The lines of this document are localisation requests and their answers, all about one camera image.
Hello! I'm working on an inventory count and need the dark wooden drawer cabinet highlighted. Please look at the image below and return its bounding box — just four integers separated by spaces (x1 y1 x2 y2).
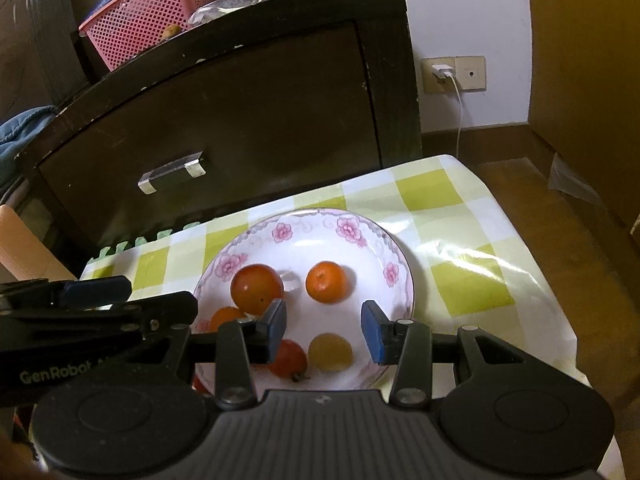
17 0 422 274

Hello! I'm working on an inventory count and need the green white checkered tablecloth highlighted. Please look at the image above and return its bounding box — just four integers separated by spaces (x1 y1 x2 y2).
84 155 578 376

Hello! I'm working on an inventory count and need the clear plastic bag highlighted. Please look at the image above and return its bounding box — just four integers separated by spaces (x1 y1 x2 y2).
186 0 268 27

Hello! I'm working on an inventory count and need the silver drawer handle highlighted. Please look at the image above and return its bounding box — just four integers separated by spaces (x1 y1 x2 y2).
138 151 206 195

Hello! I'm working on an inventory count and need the large red tomato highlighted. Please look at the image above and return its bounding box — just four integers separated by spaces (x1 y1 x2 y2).
230 263 284 316

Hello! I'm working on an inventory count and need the red cherry tomato with stem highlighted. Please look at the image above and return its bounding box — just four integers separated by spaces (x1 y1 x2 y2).
268 339 308 382

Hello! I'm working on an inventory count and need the white charging cable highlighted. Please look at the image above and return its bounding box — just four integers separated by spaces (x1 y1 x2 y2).
447 72 466 158

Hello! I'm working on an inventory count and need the wall power socket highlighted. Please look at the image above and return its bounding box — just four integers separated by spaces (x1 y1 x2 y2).
421 55 487 94

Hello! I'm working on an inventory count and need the brown longan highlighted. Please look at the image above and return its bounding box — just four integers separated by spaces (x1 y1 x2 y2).
308 333 354 372

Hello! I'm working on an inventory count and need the blue cloth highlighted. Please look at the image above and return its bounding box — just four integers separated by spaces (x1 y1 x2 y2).
0 105 56 193

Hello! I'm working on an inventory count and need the orange mandarin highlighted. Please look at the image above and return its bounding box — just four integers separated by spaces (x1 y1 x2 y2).
305 261 349 304
207 307 246 333

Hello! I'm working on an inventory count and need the white charger plug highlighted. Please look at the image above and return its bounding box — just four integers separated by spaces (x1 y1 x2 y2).
431 63 456 80

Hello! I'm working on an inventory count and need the green foam mat edge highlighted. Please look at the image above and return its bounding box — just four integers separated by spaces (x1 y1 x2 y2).
89 221 201 263

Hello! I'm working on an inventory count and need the white floral porcelain plate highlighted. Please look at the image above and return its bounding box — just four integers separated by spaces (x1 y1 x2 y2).
193 208 414 393

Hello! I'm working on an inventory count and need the pink plastic basket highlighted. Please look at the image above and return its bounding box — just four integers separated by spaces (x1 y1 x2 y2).
79 0 212 70

